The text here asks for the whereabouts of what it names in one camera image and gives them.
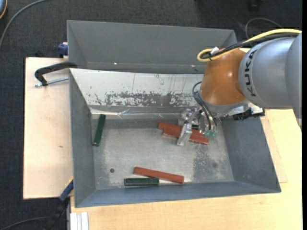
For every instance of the grey metal bin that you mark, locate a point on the grey metal bin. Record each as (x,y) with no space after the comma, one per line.
(148,152)

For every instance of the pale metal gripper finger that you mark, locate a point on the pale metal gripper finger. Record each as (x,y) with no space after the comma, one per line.
(181,135)
(187,135)

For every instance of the red-brown flat block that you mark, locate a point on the red-brown flat block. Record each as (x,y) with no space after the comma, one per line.
(158,174)
(169,126)
(200,139)

